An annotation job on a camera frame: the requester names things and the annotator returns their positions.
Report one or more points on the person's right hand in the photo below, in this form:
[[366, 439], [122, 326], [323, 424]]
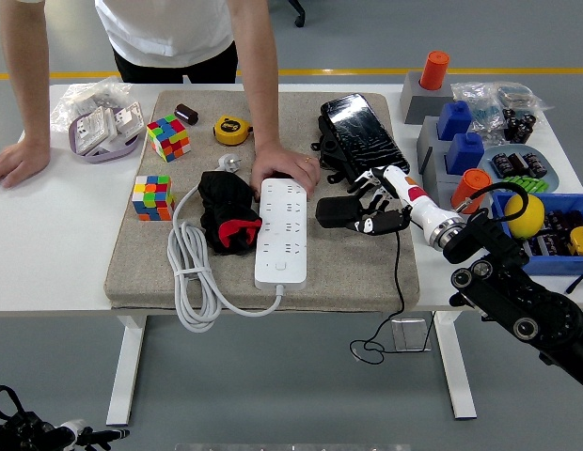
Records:
[[21, 162]]

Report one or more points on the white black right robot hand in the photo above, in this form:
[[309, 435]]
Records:
[[416, 202]]

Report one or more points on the person's left hand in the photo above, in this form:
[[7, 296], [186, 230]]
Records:
[[284, 162]]

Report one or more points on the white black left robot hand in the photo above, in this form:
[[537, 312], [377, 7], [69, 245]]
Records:
[[75, 431]]

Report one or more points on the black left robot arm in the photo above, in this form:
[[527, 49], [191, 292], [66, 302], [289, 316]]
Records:
[[21, 434]]

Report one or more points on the person's right forearm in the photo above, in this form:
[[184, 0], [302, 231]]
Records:
[[26, 70]]

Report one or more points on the person's left forearm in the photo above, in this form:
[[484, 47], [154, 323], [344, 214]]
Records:
[[258, 70]]

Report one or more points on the black phone holder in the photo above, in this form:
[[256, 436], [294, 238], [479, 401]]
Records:
[[329, 148]]

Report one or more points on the orange cylinder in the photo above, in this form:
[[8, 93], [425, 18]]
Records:
[[435, 70], [472, 183]]

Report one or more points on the large stepped grey block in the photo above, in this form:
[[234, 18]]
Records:
[[430, 138]]

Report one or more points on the blue block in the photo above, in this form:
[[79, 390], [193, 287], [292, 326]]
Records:
[[455, 119], [465, 152]]

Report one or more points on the black red cloth bundle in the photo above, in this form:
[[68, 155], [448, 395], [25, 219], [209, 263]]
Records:
[[223, 197]]

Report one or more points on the white table leg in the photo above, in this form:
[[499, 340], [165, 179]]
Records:
[[456, 366], [127, 366]]

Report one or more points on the purple basket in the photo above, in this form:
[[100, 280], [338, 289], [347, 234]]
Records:
[[108, 157]]

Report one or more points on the small grey block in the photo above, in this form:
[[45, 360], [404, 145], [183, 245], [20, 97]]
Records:
[[420, 105]]

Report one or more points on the grey-brown mat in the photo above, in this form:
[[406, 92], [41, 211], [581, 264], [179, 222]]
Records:
[[348, 272]]

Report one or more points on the black capacitors on plate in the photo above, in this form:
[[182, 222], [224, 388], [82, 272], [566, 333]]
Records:
[[517, 164]]

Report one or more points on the dark brown small cylinder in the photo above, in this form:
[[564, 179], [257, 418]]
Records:
[[185, 113]]

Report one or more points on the clear bag of blue parts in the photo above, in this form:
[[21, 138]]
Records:
[[479, 105]]

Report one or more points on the green small parts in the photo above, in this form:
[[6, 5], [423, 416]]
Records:
[[531, 183]]

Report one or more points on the colourful puzzle cube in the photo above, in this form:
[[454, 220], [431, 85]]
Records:
[[152, 197], [167, 136]]

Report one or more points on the yellow lemon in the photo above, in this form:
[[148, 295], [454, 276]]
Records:
[[536, 218]]

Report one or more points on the black capacitors pile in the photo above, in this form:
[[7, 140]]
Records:
[[519, 126]]

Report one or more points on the clear floor socket cover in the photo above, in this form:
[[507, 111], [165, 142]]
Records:
[[411, 336]]

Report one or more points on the light blue plate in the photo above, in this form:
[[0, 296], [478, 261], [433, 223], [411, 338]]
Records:
[[552, 181]]

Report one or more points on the black capacitors in bin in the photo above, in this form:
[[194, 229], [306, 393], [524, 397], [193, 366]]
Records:
[[555, 235]]

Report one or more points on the clear bag with round tin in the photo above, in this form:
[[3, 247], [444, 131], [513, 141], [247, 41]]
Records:
[[519, 96]]

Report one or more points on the blue plastic bin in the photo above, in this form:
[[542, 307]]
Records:
[[555, 268]]

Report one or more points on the yellow black tape measure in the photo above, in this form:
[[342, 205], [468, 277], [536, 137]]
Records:
[[582, 240]]

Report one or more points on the white wall socket panel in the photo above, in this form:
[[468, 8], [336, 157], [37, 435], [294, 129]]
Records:
[[129, 119], [94, 129]]

